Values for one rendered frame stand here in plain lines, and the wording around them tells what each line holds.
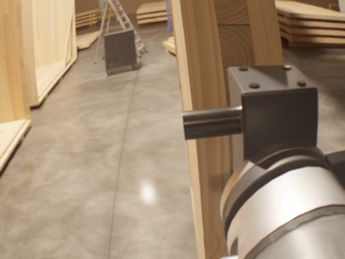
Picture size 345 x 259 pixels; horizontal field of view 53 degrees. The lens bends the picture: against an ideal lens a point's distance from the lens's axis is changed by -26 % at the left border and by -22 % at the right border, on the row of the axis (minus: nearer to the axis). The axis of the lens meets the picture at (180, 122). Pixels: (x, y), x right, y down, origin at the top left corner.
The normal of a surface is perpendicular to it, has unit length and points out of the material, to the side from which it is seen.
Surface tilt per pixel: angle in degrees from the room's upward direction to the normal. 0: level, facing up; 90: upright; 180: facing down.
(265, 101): 93
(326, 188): 13
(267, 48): 93
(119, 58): 90
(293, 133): 93
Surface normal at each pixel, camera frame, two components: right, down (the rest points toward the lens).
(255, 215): -0.76, -0.59
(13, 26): 0.07, 0.33
